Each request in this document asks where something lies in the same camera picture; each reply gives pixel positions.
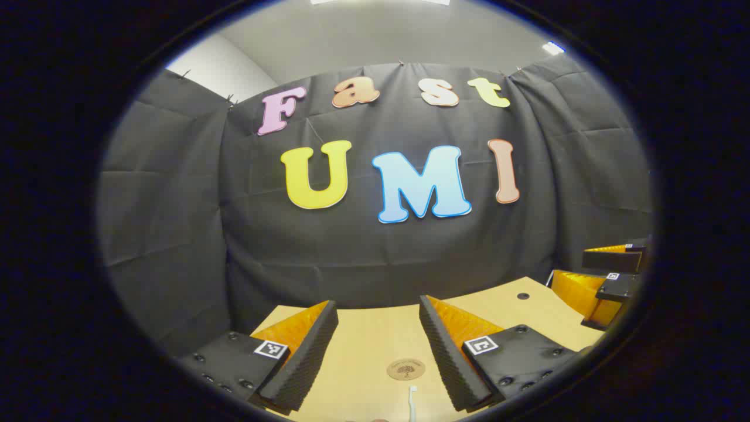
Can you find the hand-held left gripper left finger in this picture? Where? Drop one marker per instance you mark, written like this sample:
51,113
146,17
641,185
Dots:
310,357

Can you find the wooden desktop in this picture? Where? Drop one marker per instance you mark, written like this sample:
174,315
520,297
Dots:
375,340

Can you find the black backdrop cloth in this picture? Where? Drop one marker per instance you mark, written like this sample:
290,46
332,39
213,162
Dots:
351,252

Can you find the round wooden coaster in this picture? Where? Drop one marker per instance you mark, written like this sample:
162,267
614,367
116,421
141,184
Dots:
405,369

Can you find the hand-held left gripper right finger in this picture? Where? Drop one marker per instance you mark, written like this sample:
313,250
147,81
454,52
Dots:
448,363

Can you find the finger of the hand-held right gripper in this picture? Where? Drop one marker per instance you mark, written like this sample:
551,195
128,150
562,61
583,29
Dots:
618,288
612,261

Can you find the white toothbrush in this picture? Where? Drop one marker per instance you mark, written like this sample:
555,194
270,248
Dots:
412,404

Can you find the ceiling light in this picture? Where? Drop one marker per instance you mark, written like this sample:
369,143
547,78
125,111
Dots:
552,48

